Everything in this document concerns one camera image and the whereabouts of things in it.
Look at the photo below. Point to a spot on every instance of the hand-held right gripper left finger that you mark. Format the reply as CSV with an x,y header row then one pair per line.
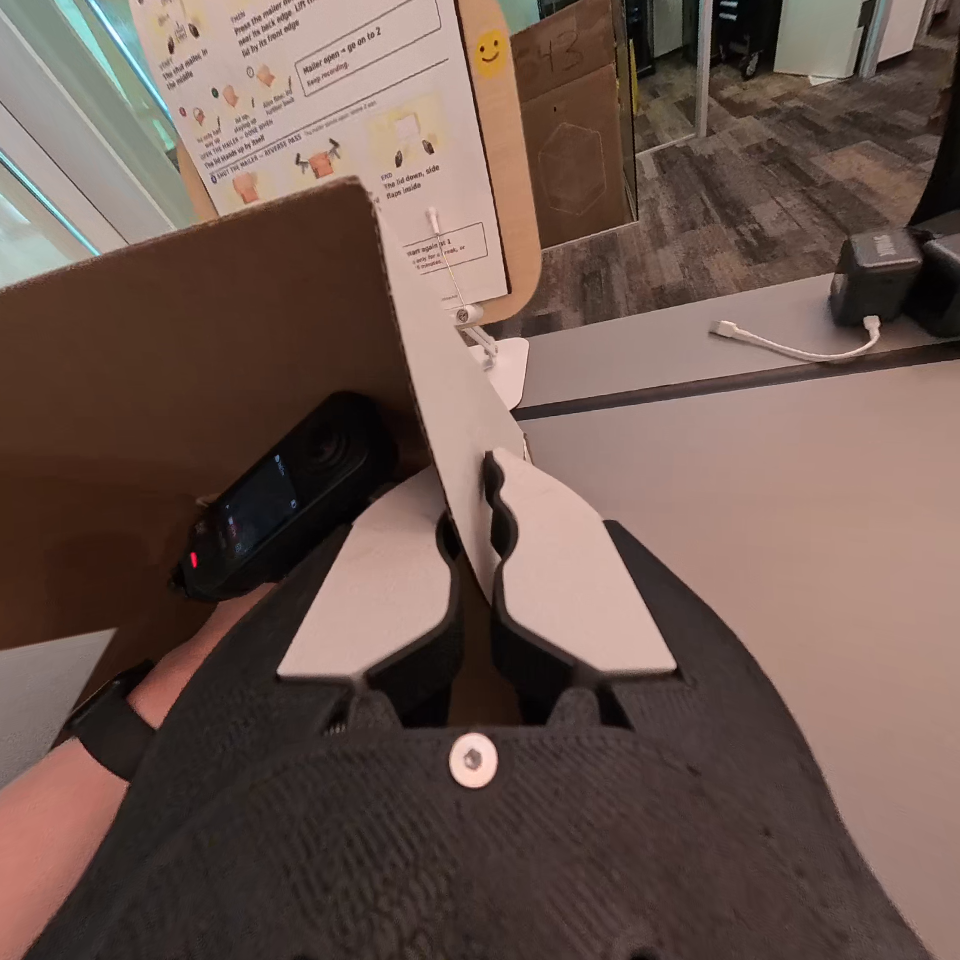
x,y
375,592

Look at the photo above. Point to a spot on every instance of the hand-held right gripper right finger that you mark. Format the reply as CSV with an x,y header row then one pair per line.
x,y
577,585

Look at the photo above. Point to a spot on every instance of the white cardboard mailer box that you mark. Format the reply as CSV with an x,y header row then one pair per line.
x,y
187,337

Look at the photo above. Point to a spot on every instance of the person's left forearm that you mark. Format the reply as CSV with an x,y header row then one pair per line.
x,y
45,817

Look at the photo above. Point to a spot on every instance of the person's left hand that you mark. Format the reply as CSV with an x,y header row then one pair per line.
x,y
184,660

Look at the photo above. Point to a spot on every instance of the black wristband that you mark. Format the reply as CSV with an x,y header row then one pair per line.
x,y
112,720

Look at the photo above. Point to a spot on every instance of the wooden display board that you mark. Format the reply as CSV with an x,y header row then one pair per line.
x,y
502,187

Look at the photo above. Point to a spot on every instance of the large brown cardboard panel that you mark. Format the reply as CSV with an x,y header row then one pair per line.
x,y
574,135

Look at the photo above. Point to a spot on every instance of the yellow smiley sticker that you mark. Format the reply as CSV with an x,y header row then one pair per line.
x,y
492,52

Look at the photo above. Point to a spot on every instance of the black bulky object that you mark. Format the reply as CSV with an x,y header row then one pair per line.
x,y
937,172

